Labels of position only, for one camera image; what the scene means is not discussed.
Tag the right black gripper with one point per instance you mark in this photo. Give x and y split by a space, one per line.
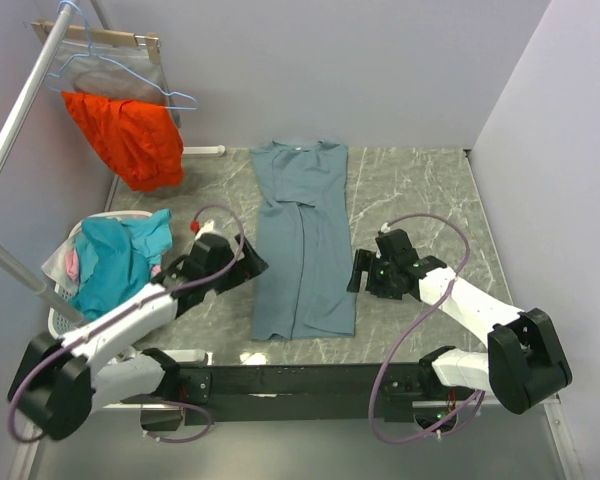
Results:
364 262

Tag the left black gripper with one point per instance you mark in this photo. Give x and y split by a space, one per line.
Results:
249 266

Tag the slate blue polo shirt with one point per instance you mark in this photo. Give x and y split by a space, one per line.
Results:
303 234

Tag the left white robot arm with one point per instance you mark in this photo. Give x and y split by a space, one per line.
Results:
61 381

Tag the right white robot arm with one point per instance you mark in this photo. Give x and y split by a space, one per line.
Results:
524 362

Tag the teal shirt in basket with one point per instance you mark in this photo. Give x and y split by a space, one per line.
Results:
117 258

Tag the orange shirt on hanger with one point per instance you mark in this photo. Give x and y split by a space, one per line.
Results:
138 141

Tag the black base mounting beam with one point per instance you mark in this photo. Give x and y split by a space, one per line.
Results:
308 392

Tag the pink garment in basket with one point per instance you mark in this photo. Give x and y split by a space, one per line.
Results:
72 266

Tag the white laundry basket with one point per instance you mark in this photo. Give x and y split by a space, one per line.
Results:
64 287

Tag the grey mesh hanging bag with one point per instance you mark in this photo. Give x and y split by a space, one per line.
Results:
113 72

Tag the silver clothes rack pole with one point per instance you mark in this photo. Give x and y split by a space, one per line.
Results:
8 136

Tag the wooden bag top bar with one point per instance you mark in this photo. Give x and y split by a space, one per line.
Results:
150 41

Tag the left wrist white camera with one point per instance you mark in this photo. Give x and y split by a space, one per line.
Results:
200 228

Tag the white table edge bracket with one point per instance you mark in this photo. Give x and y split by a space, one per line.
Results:
218 150

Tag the aluminium rail frame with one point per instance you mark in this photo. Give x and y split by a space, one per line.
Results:
495 445

